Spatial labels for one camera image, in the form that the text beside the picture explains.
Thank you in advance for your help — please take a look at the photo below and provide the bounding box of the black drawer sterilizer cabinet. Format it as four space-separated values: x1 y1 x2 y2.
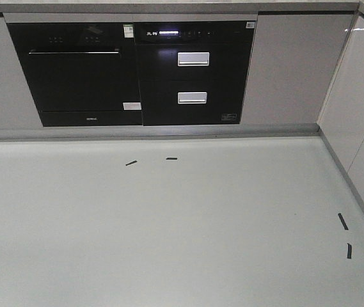
134 20 256 126

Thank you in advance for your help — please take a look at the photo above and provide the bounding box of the black built-in oven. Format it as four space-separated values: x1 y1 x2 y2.
8 22 143 127

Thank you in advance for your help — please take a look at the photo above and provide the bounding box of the grey right cabinet panel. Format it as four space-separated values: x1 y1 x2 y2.
241 13 353 125

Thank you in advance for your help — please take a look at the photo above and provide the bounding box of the grey cabinet panel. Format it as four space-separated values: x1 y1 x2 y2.
241 13 353 125
0 17 42 130

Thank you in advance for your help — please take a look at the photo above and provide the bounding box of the white side cabinet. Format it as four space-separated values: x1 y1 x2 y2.
319 17 364 202

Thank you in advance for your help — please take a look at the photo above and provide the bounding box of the grey left cabinet panel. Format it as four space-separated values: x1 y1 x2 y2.
0 17 42 130

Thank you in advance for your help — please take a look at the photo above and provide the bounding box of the silver lower drawer handle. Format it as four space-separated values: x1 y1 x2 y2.
177 92 207 104

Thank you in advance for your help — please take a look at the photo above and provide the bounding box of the silver drawer handle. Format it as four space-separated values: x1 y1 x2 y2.
177 52 210 67
177 92 207 104

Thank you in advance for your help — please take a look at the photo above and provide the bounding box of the silver upper drawer handle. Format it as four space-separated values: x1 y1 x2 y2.
177 52 210 67

